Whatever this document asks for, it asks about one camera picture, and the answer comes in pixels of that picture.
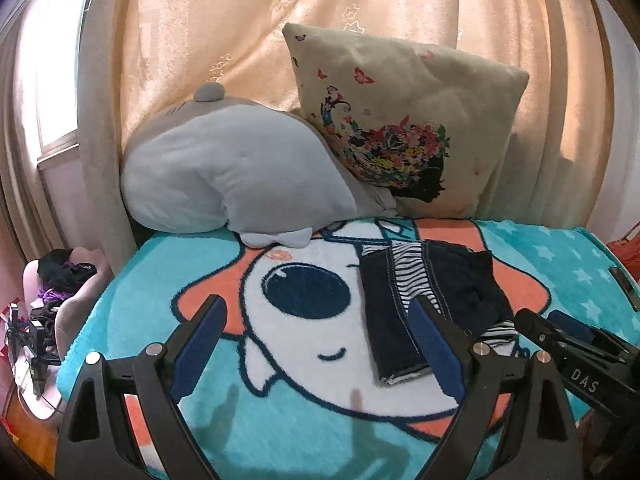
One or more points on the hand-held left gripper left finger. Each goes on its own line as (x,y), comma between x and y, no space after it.
(197,355)

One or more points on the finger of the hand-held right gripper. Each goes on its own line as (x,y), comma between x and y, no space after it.
(570,324)
(582,375)

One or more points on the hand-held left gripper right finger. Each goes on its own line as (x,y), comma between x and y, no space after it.
(440,351)

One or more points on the dark pants with striped lining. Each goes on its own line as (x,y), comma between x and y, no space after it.
(390,310)

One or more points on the dark flat device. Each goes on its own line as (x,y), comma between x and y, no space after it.
(627,287)

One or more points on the turquoise cartoon dog blanket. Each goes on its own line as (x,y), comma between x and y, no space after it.
(150,280)

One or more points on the red fabric item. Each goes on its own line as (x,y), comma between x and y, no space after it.
(627,255)

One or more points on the pink upholstered chair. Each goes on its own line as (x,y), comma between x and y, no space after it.
(80,305)

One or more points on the purple cloth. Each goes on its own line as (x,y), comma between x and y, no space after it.
(52,295)

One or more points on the white round side table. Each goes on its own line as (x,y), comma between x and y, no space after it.
(47,402)

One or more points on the black clothes heap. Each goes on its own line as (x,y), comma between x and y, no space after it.
(62,270)

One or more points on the black tripod stand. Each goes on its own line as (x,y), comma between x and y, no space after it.
(37,350)

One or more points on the grey plush animal pillow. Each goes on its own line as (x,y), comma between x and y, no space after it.
(225,170)

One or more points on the cream floral print cushion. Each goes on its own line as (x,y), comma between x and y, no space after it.
(425,95)

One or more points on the pale striped curtain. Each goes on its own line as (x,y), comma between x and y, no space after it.
(17,160)

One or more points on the window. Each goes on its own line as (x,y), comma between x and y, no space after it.
(57,85)

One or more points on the beige embroidered curtain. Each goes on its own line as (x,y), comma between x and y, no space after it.
(200,25)

